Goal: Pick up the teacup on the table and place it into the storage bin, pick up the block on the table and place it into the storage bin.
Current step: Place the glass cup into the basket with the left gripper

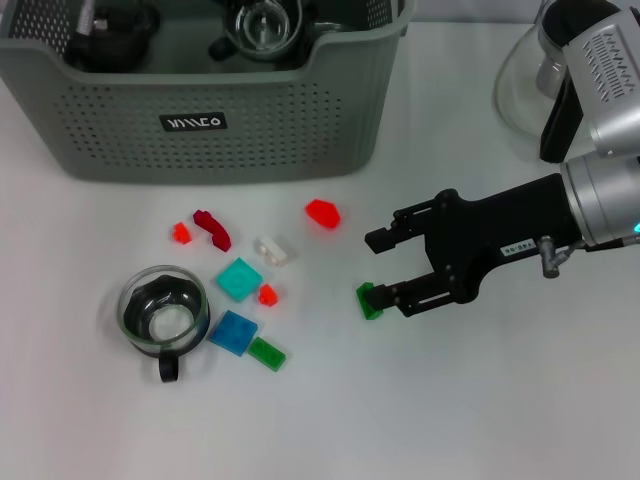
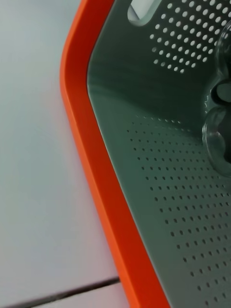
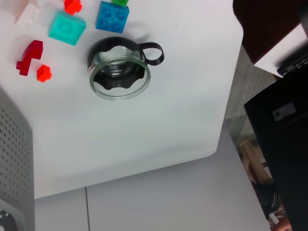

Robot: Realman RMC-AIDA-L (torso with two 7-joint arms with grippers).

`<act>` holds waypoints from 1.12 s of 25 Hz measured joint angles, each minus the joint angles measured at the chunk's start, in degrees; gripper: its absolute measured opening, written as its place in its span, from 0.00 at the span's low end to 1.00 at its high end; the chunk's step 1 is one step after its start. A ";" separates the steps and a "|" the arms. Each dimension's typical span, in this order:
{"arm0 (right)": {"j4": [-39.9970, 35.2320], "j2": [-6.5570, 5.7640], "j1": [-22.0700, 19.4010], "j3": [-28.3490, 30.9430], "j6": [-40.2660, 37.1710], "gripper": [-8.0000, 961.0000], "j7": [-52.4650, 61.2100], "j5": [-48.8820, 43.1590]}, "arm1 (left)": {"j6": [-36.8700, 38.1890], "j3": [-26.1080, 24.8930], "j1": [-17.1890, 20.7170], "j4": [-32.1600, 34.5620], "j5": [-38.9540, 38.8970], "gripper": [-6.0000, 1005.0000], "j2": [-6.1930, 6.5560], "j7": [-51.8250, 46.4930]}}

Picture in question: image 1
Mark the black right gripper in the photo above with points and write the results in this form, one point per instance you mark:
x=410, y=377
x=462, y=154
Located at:
x=490, y=230

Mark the teal square toy brick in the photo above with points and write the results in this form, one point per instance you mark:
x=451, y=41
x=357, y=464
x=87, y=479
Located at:
x=239, y=280

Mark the flat green toy brick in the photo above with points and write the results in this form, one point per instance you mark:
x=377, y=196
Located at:
x=267, y=354

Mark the grey-green perforated storage bin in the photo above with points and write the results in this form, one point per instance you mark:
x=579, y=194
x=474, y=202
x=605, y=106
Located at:
x=280, y=125

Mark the small red toy block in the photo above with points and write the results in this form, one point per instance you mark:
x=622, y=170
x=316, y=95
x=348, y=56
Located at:
x=182, y=234
x=267, y=296

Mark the thick green toy brick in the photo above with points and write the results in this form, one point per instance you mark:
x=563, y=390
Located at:
x=365, y=311

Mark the large red toy block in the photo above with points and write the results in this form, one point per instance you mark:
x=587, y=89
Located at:
x=322, y=214

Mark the right wrist camera housing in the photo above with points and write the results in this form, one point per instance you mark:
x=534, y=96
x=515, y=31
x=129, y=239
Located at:
x=605, y=75

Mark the blue square toy brick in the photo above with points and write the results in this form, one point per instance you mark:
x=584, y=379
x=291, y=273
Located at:
x=232, y=332

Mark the white toy brick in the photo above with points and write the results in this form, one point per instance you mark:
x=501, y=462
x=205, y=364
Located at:
x=272, y=252

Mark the dark red curved block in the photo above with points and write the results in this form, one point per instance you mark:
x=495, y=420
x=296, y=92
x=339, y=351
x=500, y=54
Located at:
x=215, y=232

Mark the dark clay teapot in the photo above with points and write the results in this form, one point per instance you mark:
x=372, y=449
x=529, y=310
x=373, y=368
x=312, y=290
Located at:
x=110, y=55

